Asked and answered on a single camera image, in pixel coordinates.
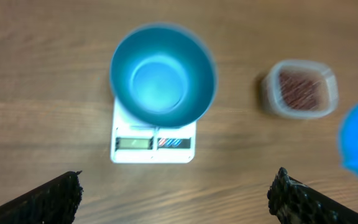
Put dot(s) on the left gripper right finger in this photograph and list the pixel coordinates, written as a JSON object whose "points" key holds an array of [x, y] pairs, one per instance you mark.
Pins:
{"points": [[293, 202]]}

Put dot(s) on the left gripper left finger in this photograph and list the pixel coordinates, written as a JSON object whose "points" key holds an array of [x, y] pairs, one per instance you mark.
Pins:
{"points": [[54, 202]]}

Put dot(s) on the white digital kitchen scale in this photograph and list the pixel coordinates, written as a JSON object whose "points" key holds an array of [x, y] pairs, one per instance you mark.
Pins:
{"points": [[136, 142]]}

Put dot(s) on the teal metal bowl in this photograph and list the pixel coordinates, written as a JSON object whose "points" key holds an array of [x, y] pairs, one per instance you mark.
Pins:
{"points": [[164, 75]]}

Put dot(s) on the red beans in container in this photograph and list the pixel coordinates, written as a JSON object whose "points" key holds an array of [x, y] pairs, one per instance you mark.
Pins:
{"points": [[302, 91]]}

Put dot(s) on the clear plastic food container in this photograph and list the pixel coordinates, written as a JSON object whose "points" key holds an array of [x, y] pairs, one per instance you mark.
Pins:
{"points": [[271, 97]]}

